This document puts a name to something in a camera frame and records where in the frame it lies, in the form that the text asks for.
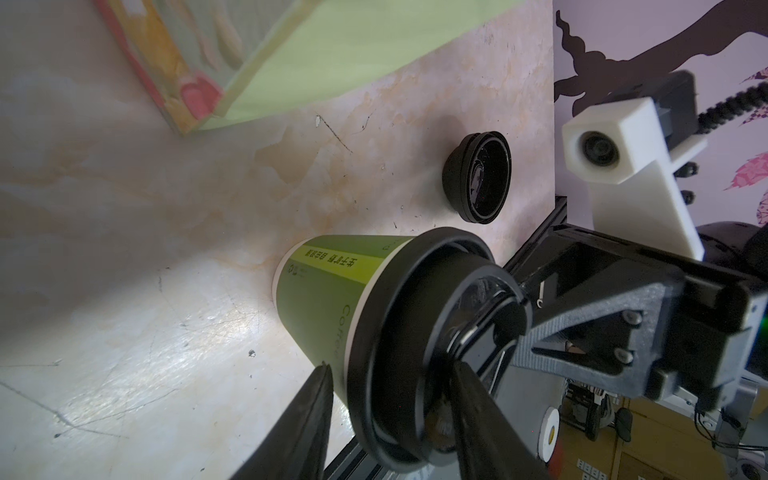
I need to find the stack of black lids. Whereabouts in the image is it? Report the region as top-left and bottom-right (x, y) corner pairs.
(442, 131), (512, 225)

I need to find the green white paper bag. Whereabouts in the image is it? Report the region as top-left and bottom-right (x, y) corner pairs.
(96, 1), (510, 135)

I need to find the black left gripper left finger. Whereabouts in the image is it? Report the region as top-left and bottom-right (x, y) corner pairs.
(232, 364), (334, 479)

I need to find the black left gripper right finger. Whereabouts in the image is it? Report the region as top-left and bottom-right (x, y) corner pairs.
(449, 361), (549, 480)

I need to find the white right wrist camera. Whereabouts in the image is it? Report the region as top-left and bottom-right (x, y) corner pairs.
(562, 98), (707, 261)

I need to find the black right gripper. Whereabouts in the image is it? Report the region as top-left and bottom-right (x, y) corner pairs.
(507, 224), (767, 411)

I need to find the green paper coffee cup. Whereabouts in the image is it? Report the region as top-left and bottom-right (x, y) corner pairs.
(272, 235), (412, 404)

